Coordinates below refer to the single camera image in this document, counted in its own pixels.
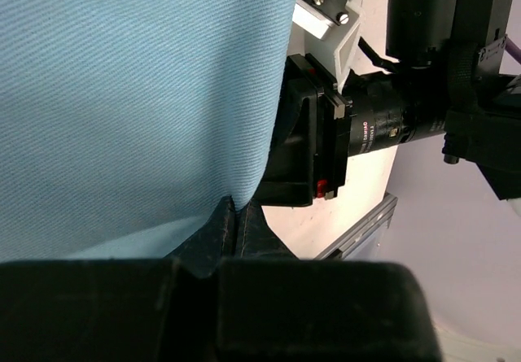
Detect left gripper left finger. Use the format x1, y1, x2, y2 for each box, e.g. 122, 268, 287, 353
1, 198, 236, 361

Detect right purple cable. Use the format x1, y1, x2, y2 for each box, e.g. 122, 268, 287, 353
502, 34, 521, 62

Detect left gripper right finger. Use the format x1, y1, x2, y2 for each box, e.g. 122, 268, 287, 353
215, 203, 442, 361

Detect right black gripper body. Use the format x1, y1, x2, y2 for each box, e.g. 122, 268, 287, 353
302, 55, 414, 199

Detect aluminium mounting rail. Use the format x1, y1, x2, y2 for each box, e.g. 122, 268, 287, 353
315, 192, 398, 261

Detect light blue trousers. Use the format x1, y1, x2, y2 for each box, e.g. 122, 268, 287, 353
1, 0, 296, 262

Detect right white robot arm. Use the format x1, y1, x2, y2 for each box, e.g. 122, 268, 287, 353
255, 0, 520, 207

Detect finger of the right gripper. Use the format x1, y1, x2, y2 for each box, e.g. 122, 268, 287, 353
256, 55, 318, 207

